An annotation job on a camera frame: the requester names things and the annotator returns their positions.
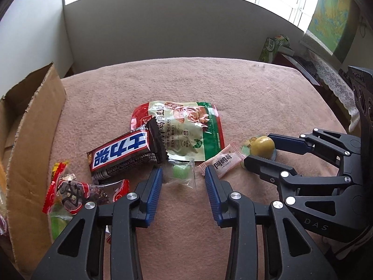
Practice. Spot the green candy clear wrapper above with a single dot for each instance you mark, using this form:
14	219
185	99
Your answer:
180	172

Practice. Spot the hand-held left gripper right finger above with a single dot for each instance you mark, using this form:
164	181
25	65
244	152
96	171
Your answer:
214	198

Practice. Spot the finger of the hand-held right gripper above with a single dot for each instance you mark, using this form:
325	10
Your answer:
262	166
291	143

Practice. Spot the yellow candy packet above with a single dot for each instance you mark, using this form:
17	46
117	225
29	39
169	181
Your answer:
56	170

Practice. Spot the dark cake packet red ends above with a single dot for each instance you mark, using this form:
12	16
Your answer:
75	194

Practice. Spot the dark wooden cabinet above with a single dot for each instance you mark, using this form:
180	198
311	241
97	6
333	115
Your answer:
288	64

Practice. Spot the white cabinet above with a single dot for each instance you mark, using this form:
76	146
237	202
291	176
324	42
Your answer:
35	35

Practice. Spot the yellow round jelly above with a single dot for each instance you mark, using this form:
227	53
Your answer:
262	145

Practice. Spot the green white snack pouch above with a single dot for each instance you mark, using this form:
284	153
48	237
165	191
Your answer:
186	128

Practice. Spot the green candy packet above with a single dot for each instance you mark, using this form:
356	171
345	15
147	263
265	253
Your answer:
59	224

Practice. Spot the brown cardboard box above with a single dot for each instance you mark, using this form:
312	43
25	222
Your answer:
29	151

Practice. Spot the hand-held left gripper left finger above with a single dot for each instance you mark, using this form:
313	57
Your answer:
153	195

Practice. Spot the white lace cloth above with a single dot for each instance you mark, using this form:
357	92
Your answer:
335	78

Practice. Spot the pink white candy packet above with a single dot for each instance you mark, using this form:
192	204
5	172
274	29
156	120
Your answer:
224	160

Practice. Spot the green printed carton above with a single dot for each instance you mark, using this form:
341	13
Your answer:
269	49

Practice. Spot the blue label chocolate bar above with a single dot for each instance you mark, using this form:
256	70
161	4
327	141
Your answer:
119	154

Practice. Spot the wall map poster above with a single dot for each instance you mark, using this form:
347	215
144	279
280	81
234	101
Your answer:
329	14

